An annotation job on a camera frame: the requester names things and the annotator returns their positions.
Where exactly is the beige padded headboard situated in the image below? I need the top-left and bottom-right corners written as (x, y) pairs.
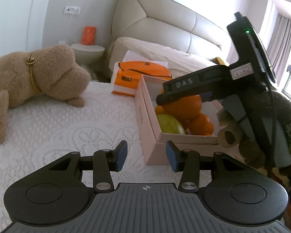
top-left (106, 0), bottom-right (236, 78)

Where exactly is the person's right forearm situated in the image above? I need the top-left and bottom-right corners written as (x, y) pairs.
top-left (238, 91), bottom-right (291, 226)

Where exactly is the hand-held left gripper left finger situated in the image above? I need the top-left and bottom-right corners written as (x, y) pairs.
top-left (48, 140), bottom-right (128, 193)

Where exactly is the large orange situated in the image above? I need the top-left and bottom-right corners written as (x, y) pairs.
top-left (164, 94), bottom-right (202, 127)

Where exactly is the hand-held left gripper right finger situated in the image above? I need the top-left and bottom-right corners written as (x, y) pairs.
top-left (166, 141), bottom-right (249, 193)

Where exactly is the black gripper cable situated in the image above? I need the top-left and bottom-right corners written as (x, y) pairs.
top-left (266, 86), bottom-right (278, 177)

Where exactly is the brown plush bear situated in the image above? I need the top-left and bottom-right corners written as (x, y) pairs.
top-left (0, 44), bottom-right (91, 146)

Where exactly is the orange toy figure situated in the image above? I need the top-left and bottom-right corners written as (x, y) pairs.
top-left (81, 26), bottom-right (96, 45)

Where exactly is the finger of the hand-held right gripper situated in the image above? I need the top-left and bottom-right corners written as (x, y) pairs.
top-left (156, 87), bottom-right (223, 106)

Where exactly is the grey curtain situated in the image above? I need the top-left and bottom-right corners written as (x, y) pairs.
top-left (266, 14), bottom-right (291, 86)

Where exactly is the large green pear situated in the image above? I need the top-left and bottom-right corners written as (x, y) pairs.
top-left (157, 114), bottom-right (185, 134)

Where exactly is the white tissue paper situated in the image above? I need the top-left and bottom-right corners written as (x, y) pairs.
top-left (122, 50), bottom-right (169, 67)

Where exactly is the round white bedside table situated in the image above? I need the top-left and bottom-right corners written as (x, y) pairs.
top-left (71, 43), bottom-right (105, 66)

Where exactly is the orange fabric bag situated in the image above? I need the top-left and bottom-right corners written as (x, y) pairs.
top-left (112, 61), bottom-right (173, 97)

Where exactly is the white wall socket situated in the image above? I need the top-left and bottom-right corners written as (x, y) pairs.
top-left (64, 6), bottom-right (81, 14)

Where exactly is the pink cardboard box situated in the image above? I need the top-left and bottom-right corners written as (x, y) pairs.
top-left (135, 75), bottom-right (223, 166)

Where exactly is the white cable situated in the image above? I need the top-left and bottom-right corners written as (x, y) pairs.
top-left (68, 14), bottom-right (82, 44)

